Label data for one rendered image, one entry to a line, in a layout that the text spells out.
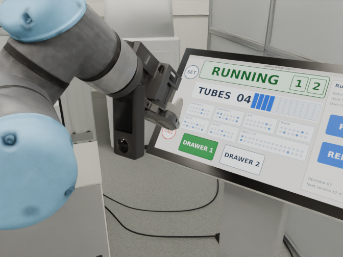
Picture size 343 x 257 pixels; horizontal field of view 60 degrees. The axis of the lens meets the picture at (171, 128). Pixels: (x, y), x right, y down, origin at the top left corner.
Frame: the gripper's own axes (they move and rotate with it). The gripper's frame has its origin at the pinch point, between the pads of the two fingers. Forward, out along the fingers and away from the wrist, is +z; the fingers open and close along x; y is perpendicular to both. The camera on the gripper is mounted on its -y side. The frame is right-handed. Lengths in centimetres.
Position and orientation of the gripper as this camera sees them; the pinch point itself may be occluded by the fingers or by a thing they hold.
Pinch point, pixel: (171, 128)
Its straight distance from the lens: 57.8
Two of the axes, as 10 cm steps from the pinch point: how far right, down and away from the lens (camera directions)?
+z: 4.2, 3.0, 8.5
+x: -8.4, -2.3, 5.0
